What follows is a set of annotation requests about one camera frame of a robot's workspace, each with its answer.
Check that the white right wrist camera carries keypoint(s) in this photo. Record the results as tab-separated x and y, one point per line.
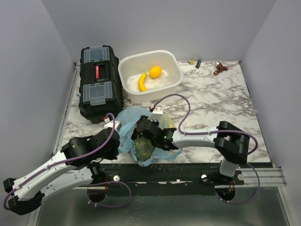
156	113

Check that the yellow fake lemon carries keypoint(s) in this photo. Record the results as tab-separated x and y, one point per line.
155	72

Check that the green netted fake melon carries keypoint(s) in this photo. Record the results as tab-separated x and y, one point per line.
144	148

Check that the aluminium frame rail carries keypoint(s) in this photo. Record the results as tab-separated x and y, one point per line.
33	216

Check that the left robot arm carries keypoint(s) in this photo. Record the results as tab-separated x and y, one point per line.
74	165

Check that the white plastic basin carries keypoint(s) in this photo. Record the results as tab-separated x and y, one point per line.
149	76

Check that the black toolbox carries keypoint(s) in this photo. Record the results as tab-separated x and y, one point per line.
100	84

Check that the yellow fake banana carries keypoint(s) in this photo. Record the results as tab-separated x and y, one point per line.
141	82

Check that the brown brass faucet valve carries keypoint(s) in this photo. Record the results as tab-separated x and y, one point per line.
219	68

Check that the black screwdriver bit holder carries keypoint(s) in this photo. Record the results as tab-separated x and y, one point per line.
198	64

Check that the black mounting rail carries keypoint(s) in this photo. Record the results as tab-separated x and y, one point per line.
166	179

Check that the yellow hex key set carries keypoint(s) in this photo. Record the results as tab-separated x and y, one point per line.
192	62

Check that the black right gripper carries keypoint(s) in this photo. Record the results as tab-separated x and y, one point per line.
144	117

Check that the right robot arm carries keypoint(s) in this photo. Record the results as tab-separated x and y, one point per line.
230	141

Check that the blue printed plastic bag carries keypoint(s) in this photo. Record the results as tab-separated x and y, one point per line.
129	118

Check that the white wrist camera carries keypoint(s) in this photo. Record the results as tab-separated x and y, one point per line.
156	113
110	124

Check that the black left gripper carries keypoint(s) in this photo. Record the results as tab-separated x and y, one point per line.
114	155

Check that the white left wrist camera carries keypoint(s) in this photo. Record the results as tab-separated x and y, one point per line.
110	124

